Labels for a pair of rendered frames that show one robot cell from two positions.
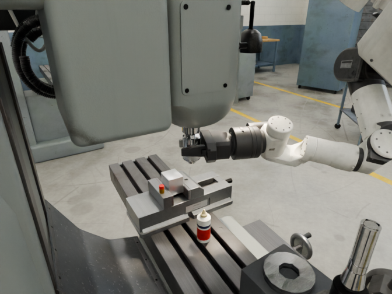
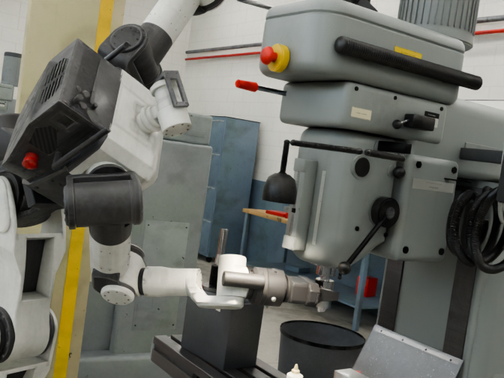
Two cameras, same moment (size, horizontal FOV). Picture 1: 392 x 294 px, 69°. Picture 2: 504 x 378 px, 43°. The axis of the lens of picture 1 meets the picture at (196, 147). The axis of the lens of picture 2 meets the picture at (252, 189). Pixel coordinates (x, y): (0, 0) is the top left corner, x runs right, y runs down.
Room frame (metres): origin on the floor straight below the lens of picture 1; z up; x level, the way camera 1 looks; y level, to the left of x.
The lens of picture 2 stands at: (2.22, -0.34, 1.54)
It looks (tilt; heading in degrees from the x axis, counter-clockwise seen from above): 3 degrees down; 175
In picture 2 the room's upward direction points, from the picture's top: 8 degrees clockwise
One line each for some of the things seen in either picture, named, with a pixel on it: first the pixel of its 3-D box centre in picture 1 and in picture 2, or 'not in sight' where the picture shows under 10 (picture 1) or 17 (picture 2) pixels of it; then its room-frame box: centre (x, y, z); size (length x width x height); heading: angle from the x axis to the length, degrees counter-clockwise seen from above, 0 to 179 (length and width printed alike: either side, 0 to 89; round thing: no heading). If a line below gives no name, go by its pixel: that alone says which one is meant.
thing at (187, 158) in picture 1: (191, 148); (322, 294); (0.68, 0.01, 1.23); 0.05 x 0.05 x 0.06
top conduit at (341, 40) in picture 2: not in sight; (412, 65); (0.79, 0.11, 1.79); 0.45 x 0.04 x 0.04; 119
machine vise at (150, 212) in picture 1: (180, 195); not in sight; (0.82, 0.05, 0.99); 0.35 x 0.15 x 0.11; 121
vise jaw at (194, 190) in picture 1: (186, 184); not in sight; (0.83, 0.03, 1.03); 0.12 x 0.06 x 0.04; 31
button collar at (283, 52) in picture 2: not in sight; (277, 58); (0.79, -0.19, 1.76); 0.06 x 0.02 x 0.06; 29
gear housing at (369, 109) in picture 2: not in sight; (363, 113); (0.66, 0.05, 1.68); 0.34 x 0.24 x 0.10; 119
